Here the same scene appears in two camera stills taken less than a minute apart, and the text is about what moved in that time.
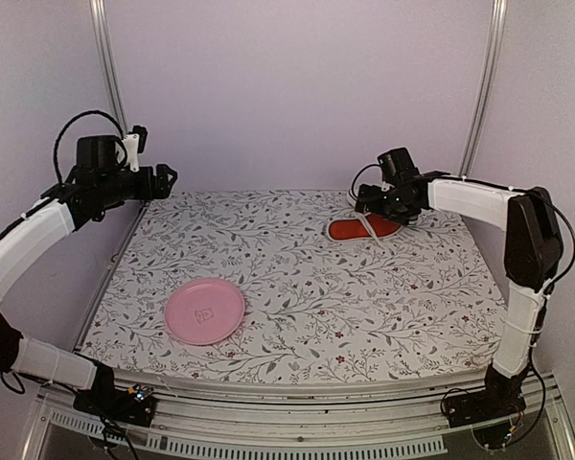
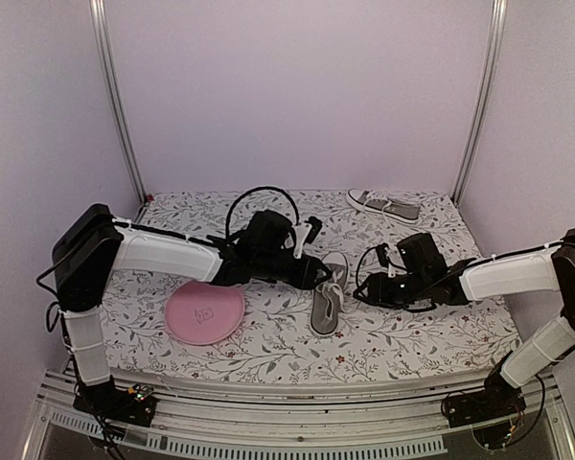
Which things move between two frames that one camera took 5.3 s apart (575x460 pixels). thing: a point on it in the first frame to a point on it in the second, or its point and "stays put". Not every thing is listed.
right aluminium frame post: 497,23 stays put
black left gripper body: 115,190 to 268,269
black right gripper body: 389,206 to 400,296
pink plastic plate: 202,311 stays put
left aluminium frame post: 105,44 stays put
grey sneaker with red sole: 363,226 to 327,305
